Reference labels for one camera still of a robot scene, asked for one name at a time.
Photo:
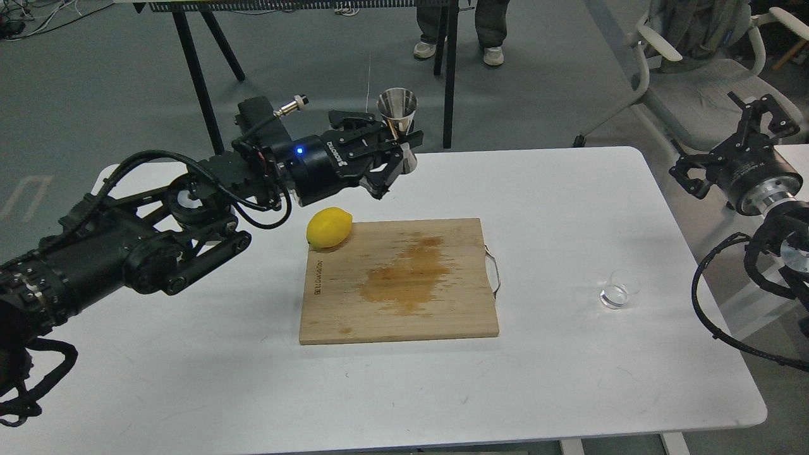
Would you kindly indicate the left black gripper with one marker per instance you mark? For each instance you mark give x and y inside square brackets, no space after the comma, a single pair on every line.
[317,167]

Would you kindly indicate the yellow lemon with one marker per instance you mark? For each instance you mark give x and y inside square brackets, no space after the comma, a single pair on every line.
[328,228]

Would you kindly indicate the steel double jigger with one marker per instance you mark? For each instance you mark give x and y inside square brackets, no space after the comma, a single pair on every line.
[398,105]

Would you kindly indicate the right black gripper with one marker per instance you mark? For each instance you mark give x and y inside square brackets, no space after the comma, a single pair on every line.
[755,170]

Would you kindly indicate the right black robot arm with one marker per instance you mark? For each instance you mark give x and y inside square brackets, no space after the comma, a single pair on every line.
[775,255]

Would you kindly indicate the small clear glass cup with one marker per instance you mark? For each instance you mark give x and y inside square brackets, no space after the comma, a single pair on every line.
[621,288]

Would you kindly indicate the grey office chair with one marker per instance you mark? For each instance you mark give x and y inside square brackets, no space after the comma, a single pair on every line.
[690,55]

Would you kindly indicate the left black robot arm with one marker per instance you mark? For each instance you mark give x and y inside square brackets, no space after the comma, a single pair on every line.
[162,221]

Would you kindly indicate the wooden cutting board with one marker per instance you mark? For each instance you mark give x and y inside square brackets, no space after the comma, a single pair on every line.
[400,281]

